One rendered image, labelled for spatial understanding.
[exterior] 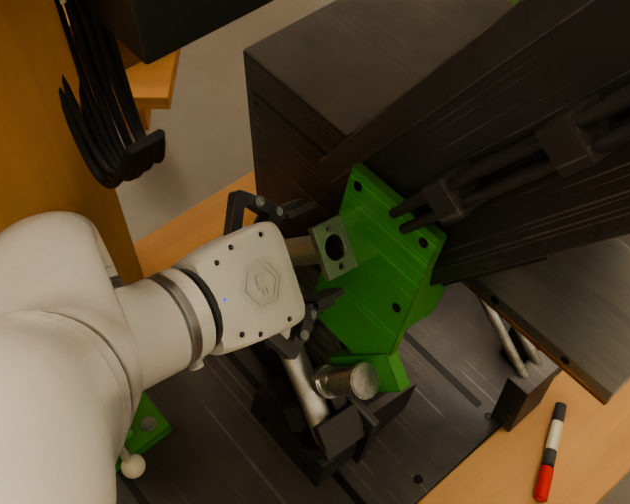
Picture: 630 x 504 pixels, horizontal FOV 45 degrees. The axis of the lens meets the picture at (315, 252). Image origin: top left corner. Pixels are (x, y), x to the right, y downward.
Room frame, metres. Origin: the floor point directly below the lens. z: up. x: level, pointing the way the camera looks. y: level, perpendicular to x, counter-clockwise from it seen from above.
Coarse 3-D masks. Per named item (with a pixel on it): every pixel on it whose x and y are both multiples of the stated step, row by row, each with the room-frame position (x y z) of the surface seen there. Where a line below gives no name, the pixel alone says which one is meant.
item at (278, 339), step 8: (272, 336) 0.35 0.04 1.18; (280, 336) 0.36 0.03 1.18; (296, 336) 0.36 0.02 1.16; (272, 344) 0.35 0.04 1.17; (280, 344) 0.35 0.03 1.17; (288, 344) 0.35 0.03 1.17; (296, 344) 0.36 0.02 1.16; (280, 352) 0.35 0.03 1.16; (288, 352) 0.35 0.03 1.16; (296, 352) 0.35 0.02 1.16
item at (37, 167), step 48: (0, 0) 0.57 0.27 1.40; (48, 0) 0.59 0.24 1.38; (0, 48) 0.56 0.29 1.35; (48, 48) 0.58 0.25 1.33; (0, 96) 0.54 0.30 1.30; (48, 96) 0.57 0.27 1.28; (0, 144) 0.53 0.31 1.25; (48, 144) 0.56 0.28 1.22; (0, 192) 0.52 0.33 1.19; (48, 192) 0.55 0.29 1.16; (96, 192) 0.58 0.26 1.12
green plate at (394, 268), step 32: (352, 192) 0.47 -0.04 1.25; (384, 192) 0.45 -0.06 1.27; (352, 224) 0.46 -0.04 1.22; (384, 224) 0.44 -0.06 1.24; (384, 256) 0.42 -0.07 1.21; (416, 256) 0.40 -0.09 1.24; (320, 288) 0.45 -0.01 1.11; (352, 288) 0.43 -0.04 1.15; (384, 288) 0.41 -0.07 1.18; (416, 288) 0.39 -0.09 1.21; (320, 320) 0.44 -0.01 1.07; (352, 320) 0.41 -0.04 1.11; (384, 320) 0.39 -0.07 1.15; (416, 320) 0.41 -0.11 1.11; (352, 352) 0.40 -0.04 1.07; (384, 352) 0.38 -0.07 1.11
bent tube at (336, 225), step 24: (336, 216) 0.47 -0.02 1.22; (288, 240) 0.48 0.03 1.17; (312, 240) 0.44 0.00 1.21; (336, 240) 0.46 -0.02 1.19; (312, 264) 0.44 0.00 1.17; (336, 264) 0.43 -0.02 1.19; (288, 336) 0.43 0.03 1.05; (288, 360) 0.41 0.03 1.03; (312, 408) 0.37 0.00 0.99; (312, 432) 0.35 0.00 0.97
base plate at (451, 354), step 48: (624, 240) 0.68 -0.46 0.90; (432, 336) 0.51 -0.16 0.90; (480, 336) 0.51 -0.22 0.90; (192, 384) 0.44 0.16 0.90; (240, 384) 0.44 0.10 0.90; (432, 384) 0.44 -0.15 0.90; (480, 384) 0.44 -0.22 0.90; (192, 432) 0.38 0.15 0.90; (240, 432) 0.38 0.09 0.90; (384, 432) 0.38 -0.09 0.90; (432, 432) 0.38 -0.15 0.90; (480, 432) 0.38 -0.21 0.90; (144, 480) 0.32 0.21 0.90; (192, 480) 0.32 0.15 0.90; (240, 480) 0.32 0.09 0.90; (288, 480) 0.32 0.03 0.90; (336, 480) 0.32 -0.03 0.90; (384, 480) 0.32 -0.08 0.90; (432, 480) 0.32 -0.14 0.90
